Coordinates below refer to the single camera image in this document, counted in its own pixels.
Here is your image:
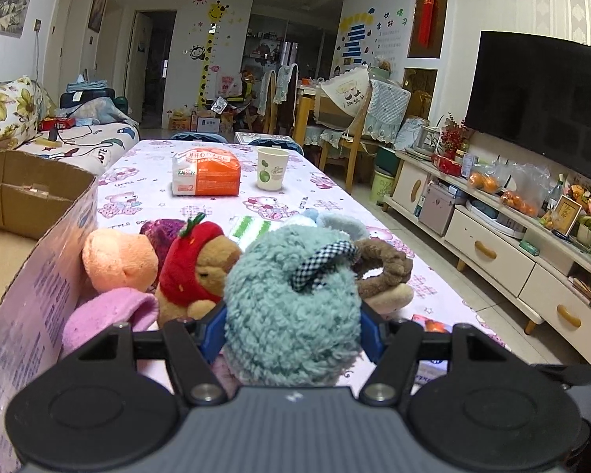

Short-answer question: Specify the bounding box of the cardboard box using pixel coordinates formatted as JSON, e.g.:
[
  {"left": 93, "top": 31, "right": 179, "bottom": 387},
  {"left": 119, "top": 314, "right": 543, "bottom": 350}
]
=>
[{"left": 0, "top": 151, "right": 98, "bottom": 472}]

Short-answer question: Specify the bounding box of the paper cup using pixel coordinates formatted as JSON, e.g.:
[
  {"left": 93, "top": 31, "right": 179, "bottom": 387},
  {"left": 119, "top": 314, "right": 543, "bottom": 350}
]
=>
[{"left": 256, "top": 146, "right": 289, "bottom": 191}]

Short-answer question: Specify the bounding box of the orange tissue pack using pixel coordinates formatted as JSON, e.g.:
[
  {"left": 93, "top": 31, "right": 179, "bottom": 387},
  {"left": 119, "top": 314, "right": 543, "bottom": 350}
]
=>
[{"left": 171, "top": 146, "right": 241, "bottom": 197}]

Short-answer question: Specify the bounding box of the pink cartoon tablecloth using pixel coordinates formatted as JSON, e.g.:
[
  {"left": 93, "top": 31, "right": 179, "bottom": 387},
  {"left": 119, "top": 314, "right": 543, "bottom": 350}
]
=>
[{"left": 98, "top": 140, "right": 497, "bottom": 339}]

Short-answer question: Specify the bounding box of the black television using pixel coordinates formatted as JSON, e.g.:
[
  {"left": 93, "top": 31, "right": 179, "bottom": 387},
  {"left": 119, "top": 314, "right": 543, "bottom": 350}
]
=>
[{"left": 465, "top": 30, "right": 591, "bottom": 178}]

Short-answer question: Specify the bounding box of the brown fuzzy ring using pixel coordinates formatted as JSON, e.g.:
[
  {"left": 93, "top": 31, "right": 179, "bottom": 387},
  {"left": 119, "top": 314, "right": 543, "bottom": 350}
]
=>
[{"left": 351, "top": 238, "right": 415, "bottom": 300}]

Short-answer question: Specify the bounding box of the giraffe height chart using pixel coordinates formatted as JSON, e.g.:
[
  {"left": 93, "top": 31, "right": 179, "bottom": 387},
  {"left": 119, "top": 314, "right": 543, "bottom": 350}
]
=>
[{"left": 196, "top": 0, "right": 229, "bottom": 108}]

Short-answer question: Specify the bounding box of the wooden chair with covers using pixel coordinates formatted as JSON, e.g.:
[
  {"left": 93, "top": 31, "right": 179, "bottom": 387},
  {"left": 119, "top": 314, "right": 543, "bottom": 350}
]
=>
[{"left": 315, "top": 66, "right": 411, "bottom": 193}]

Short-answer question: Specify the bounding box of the green striped towel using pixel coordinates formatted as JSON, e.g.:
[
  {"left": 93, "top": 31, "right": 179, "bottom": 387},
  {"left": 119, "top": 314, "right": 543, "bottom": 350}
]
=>
[{"left": 225, "top": 215, "right": 274, "bottom": 251}]

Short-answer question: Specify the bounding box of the teal fuzzy plush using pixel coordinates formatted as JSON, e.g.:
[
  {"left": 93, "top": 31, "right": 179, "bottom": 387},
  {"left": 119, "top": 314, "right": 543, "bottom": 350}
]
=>
[{"left": 223, "top": 224, "right": 362, "bottom": 387}]

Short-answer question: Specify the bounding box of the floral sofa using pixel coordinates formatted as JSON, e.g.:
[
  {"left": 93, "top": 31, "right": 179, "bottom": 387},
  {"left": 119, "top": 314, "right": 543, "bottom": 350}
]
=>
[{"left": 0, "top": 76, "right": 139, "bottom": 175}]

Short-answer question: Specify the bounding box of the magenta knitted sock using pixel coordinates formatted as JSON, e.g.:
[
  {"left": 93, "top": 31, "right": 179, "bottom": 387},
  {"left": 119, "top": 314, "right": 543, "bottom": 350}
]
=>
[{"left": 139, "top": 219, "right": 186, "bottom": 285}]

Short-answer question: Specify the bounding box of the orange fuzzy sock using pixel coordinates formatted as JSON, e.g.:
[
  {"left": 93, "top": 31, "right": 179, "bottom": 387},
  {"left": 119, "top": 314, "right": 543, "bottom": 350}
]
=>
[{"left": 82, "top": 229, "right": 159, "bottom": 292}]

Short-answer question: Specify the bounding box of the white TV cabinet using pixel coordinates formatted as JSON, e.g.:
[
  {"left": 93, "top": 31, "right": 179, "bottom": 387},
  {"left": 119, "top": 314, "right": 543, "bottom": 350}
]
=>
[{"left": 383, "top": 153, "right": 591, "bottom": 363}]

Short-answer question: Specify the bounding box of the strawberry hat bear plush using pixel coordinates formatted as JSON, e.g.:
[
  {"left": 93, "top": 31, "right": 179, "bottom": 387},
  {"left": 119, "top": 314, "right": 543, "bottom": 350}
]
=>
[{"left": 156, "top": 212, "right": 242, "bottom": 329}]

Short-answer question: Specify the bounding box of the pink knitted sock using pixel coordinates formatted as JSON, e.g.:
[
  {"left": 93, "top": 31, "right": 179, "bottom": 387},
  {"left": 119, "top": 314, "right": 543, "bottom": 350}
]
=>
[{"left": 61, "top": 287, "right": 159, "bottom": 356}]

